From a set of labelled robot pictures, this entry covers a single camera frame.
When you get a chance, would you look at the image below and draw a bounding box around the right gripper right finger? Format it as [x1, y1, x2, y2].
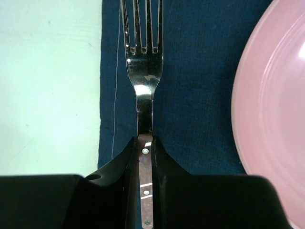
[152, 136, 290, 229]

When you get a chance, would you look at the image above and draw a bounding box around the pink plastic plate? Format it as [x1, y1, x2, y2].
[231, 0, 305, 229]

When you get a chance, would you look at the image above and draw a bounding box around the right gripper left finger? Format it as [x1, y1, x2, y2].
[0, 138, 137, 229]

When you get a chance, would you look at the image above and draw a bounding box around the silver fork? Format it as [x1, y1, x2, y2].
[121, 0, 163, 229]

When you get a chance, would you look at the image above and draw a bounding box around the dark blue cloth placemat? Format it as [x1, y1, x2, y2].
[98, 0, 270, 175]

